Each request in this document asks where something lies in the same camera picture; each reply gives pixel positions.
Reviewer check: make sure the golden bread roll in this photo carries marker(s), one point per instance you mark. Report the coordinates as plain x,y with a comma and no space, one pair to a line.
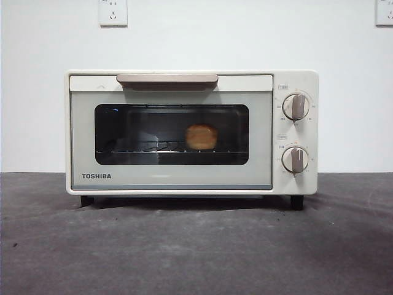
201,137

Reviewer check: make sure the beige oven knob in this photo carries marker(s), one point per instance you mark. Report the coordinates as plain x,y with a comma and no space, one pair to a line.
296,106
296,159

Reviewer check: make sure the cream white toaster oven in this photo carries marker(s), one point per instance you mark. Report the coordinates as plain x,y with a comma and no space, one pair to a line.
310,135

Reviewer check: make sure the white wall socket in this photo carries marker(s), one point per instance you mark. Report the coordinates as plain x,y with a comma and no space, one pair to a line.
112,13
385,15

